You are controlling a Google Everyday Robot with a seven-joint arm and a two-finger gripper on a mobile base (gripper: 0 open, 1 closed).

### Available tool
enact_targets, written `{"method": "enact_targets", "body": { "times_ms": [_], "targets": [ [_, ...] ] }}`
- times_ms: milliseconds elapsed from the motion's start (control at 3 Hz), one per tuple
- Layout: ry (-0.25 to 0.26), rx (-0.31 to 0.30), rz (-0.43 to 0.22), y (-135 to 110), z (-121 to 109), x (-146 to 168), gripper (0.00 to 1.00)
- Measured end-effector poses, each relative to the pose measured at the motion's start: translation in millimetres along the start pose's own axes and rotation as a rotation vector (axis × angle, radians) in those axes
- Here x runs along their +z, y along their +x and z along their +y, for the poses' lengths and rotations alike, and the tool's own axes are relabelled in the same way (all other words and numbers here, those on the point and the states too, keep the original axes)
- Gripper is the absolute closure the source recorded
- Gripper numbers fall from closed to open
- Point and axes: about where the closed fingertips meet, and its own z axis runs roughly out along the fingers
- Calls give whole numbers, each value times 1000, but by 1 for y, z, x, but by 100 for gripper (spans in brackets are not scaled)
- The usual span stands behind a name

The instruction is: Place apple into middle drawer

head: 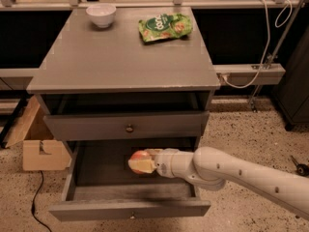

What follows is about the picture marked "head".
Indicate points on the light wooden block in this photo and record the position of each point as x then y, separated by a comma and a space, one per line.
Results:
40, 151

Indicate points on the red apple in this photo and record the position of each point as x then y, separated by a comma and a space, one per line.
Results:
141, 155

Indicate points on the green snack bag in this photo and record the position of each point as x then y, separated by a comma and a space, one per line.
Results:
165, 27

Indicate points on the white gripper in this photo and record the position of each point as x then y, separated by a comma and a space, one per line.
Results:
163, 163

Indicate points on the grey wooden drawer cabinet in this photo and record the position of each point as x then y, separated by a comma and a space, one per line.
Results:
112, 71

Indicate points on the grey metal rail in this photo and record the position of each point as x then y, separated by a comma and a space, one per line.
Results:
244, 75

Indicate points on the white ceramic bowl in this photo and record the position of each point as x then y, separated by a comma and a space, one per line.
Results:
102, 15

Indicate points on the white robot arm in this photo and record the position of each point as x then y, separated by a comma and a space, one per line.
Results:
209, 168

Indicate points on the open grey lower drawer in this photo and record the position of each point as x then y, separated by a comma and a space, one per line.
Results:
100, 184

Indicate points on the black caster wheel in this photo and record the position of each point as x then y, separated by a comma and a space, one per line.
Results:
301, 169

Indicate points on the closed grey upper drawer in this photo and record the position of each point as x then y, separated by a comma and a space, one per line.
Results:
126, 125

